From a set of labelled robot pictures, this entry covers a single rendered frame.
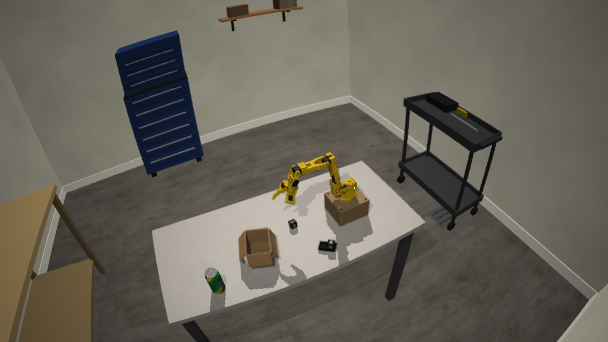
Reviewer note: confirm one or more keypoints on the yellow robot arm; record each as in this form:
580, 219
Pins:
347, 188

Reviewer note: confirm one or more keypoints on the green drink can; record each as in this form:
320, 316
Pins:
214, 280

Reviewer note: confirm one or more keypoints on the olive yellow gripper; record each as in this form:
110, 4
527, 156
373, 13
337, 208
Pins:
290, 195

